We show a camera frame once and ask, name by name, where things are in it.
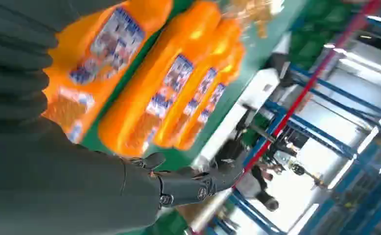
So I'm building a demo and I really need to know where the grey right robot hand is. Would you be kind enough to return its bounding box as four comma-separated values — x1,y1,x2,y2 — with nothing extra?
0,118,247,235

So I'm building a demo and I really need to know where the person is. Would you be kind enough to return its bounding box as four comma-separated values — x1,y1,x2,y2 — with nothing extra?
242,162,280,213

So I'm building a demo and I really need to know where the blue metal rack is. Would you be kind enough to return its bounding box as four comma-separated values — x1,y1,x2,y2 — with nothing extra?
207,0,381,235

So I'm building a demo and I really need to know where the red bar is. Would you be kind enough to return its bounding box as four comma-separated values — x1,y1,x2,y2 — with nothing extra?
231,0,381,190

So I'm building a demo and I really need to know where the green crate stack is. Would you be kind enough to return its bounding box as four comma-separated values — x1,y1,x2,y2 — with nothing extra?
287,0,354,71

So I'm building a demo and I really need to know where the black camera on stand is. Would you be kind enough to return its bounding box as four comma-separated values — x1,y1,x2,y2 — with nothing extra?
287,160,328,190

